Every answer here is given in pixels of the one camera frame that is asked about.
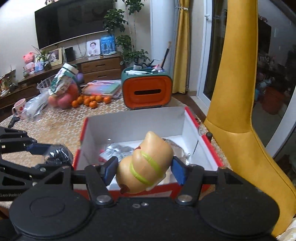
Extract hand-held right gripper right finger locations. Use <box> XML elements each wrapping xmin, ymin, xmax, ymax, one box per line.
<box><xmin>171</xmin><ymin>156</ymin><xmax>253</xmax><ymax>206</ymax></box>

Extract clear plastic bag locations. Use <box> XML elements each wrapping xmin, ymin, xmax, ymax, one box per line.
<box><xmin>24</xmin><ymin>93</ymin><xmax>50</xmax><ymax>122</ymax></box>

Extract white standing air conditioner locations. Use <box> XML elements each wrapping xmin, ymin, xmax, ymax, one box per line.
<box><xmin>150</xmin><ymin>0</ymin><xmax>180</xmax><ymax>70</ymax></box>

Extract green white snack bag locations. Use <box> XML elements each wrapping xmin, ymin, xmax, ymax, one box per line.
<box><xmin>48</xmin><ymin>63</ymin><xmax>79</xmax><ymax>96</ymax></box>

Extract bread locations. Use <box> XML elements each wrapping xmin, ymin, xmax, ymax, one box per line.
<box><xmin>99</xmin><ymin>142</ymin><xmax>137</xmax><ymax>163</ymax></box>

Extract black speaker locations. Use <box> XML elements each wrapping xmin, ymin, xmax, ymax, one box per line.
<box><xmin>65</xmin><ymin>47</ymin><xmax>76</xmax><ymax>62</ymax></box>

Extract pink strawberry mug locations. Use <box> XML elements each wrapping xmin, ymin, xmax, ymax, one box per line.
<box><xmin>11</xmin><ymin>98</ymin><xmax>27</xmax><ymax>120</ymax></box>

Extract black flat television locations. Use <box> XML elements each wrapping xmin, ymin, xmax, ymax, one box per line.
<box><xmin>35</xmin><ymin>0</ymin><xmax>122</xmax><ymax>50</ymax></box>

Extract red cardboard box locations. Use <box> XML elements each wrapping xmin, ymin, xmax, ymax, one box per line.
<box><xmin>73</xmin><ymin>106</ymin><xmax>226</xmax><ymax>197</ymax></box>

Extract pink bear plush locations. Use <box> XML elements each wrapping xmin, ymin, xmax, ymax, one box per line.
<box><xmin>22</xmin><ymin>52</ymin><xmax>36</xmax><ymax>75</ymax></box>

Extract clear plastic fruit bowl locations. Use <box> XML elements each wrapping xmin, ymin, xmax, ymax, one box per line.
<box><xmin>37</xmin><ymin>77</ymin><xmax>80</xmax><ymax>109</ymax></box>

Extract desktop with patterned tablecloth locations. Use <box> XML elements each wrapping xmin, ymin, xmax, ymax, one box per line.
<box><xmin>0</xmin><ymin>93</ymin><xmax>223</xmax><ymax>209</ymax></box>

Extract pile of tangerines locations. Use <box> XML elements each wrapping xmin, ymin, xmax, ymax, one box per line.
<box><xmin>71</xmin><ymin>95</ymin><xmax>111</xmax><ymax>109</ymax></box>

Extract black remote control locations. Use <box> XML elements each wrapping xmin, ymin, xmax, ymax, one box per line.
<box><xmin>8</xmin><ymin>116</ymin><xmax>20</xmax><ymax>128</ymax></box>

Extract wooden television cabinet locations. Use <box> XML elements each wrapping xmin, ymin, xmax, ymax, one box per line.
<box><xmin>0</xmin><ymin>51</ymin><xmax>123</xmax><ymax>109</ymax></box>

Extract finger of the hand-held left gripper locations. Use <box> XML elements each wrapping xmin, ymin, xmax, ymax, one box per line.
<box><xmin>0</xmin><ymin>126</ymin><xmax>49</xmax><ymax>156</ymax></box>
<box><xmin>0</xmin><ymin>159</ymin><xmax>72</xmax><ymax>189</ymax></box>

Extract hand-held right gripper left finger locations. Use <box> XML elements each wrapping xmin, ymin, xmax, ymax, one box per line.
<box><xmin>50</xmin><ymin>156</ymin><xmax>119</xmax><ymax>206</ymax></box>

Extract blue picture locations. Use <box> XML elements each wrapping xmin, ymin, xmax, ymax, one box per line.
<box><xmin>100</xmin><ymin>35</ymin><xmax>115</xmax><ymax>53</ymax></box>

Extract glass sliding door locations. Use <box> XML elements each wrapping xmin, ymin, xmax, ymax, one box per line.
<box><xmin>196</xmin><ymin>0</ymin><xmax>296</xmax><ymax>158</ymax></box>

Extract red apple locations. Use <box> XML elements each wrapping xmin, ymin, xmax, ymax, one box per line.
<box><xmin>58</xmin><ymin>96</ymin><xmax>73</xmax><ymax>109</ymax></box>
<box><xmin>67</xmin><ymin>83</ymin><xmax>79</xmax><ymax>100</ymax></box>
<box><xmin>48</xmin><ymin>96</ymin><xmax>60</xmax><ymax>108</ymax></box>

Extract yellow chair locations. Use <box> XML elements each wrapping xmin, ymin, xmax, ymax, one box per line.
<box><xmin>203</xmin><ymin>0</ymin><xmax>296</xmax><ymax>237</ymax></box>

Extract long paintbrush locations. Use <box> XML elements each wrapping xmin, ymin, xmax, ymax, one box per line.
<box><xmin>161</xmin><ymin>42</ymin><xmax>172</xmax><ymax>68</ymax></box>

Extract small leafy potted plant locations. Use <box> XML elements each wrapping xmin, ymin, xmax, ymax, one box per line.
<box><xmin>0</xmin><ymin>67</ymin><xmax>18</xmax><ymax>93</ymax></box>

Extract wooden photo frame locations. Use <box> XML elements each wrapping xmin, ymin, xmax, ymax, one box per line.
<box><xmin>47</xmin><ymin>47</ymin><xmax>63</xmax><ymax>65</ymax></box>

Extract small potted orchid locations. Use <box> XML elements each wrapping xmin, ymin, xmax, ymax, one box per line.
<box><xmin>31</xmin><ymin>45</ymin><xmax>53</xmax><ymax>71</ymax></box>

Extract green orange desk organizer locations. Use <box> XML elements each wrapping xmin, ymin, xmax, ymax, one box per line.
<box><xmin>121</xmin><ymin>67</ymin><xmax>173</xmax><ymax>111</ymax></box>

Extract yellow curtain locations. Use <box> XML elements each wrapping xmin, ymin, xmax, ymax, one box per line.
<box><xmin>172</xmin><ymin>0</ymin><xmax>193</xmax><ymax>94</ymax></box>

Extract dark snack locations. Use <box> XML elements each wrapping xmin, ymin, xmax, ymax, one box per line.
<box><xmin>44</xmin><ymin>145</ymin><xmax>73</xmax><ymax>166</ymax></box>

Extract tall potted plant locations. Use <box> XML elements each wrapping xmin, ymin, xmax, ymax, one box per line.
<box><xmin>103</xmin><ymin>0</ymin><xmax>151</xmax><ymax>68</ymax></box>

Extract portrait photo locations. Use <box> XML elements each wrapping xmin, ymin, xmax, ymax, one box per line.
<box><xmin>87</xmin><ymin>39</ymin><xmax>101</xmax><ymax>57</ymax></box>

